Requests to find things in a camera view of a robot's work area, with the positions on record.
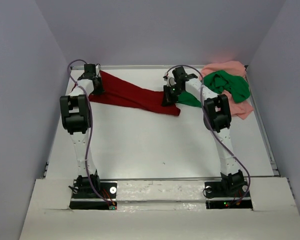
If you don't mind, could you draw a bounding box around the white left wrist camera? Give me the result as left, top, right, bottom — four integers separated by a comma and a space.
95, 63, 101, 78

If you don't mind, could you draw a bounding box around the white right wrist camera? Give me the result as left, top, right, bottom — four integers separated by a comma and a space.
163, 72, 176, 87

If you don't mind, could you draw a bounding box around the white front cover board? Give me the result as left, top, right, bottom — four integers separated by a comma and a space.
20, 177, 300, 240

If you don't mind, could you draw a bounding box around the aluminium left table rail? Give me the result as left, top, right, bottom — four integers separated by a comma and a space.
41, 161, 49, 179

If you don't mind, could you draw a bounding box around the aluminium table rail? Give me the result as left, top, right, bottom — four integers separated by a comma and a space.
245, 73, 281, 177
41, 161, 49, 179

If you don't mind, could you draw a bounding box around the green t-shirt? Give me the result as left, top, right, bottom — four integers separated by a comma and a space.
179, 69, 251, 114

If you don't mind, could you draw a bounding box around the red t-shirt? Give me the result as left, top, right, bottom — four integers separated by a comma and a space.
88, 70, 181, 118

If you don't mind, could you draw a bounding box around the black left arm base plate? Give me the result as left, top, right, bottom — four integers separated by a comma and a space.
68, 180, 118, 211

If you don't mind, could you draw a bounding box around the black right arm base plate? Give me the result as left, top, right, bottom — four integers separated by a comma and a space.
202, 181, 253, 210

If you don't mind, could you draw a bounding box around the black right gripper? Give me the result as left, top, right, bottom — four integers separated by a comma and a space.
161, 84, 185, 108

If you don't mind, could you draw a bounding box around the pink t-shirt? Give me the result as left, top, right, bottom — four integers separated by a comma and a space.
200, 60, 254, 120

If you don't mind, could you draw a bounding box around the aluminium right table rail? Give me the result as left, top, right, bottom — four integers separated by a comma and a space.
245, 73, 281, 177

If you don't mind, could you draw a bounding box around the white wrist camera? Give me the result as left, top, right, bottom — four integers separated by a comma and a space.
163, 72, 176, 87
95, 63, 101, 78

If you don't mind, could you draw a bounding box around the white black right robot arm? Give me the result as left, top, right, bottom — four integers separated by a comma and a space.
162, 64, 251, 199

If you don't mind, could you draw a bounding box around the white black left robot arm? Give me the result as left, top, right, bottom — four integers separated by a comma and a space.
59, 62, 105, 198

